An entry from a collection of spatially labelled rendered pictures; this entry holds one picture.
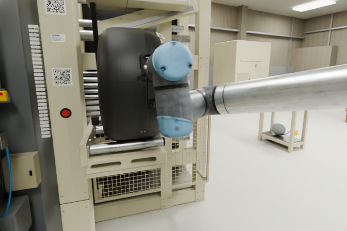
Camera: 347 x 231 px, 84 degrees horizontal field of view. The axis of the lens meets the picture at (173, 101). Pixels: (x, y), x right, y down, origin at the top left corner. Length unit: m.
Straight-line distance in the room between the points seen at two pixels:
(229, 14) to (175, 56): 8.32
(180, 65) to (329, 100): 0.26
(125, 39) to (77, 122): 0.43
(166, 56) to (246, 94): 0.19
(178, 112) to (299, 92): 0.22
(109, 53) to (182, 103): 0.47
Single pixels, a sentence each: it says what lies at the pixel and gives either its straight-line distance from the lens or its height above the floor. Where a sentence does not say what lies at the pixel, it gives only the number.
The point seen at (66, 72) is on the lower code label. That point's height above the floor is 1.24.
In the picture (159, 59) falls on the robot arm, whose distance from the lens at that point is 0.36.
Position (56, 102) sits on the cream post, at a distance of 0.98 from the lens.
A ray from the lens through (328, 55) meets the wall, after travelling 11.08.
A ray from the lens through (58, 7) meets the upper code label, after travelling 0.99.
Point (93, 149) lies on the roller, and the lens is 0.94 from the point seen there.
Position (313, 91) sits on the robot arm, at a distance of 0.41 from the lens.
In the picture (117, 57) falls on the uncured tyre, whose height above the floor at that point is 1.30.
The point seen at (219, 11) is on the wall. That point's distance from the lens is 8.35.
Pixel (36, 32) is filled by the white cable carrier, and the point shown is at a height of 1.40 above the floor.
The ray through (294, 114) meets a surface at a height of 0.59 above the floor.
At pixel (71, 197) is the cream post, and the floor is 0.65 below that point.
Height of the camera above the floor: 1.26
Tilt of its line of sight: 10 degrees down
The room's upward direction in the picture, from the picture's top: straight up
